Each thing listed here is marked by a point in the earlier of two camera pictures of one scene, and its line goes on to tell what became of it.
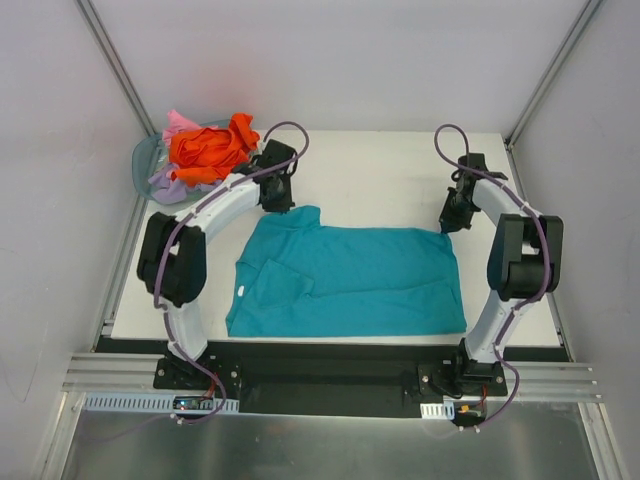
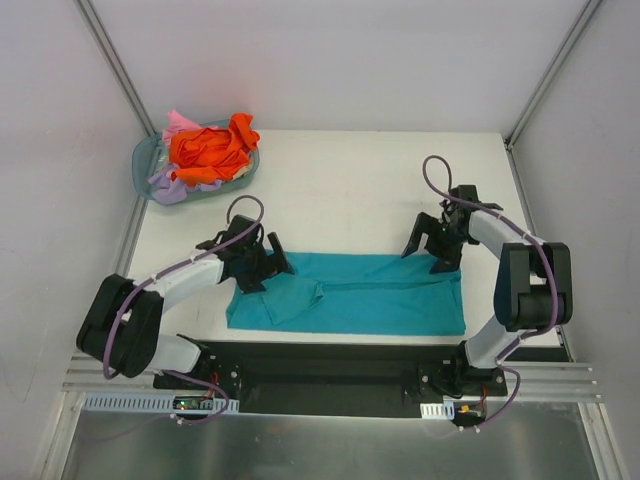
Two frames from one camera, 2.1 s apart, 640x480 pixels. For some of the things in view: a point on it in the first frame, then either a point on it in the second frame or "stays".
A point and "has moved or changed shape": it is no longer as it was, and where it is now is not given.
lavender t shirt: [169, 191] stays
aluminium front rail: [117, 373] stays
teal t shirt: [295, 278] has moved or changed shape
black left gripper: [275, 198] to [263, 265]
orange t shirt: [207, 155] stays
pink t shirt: [178, 122] stays
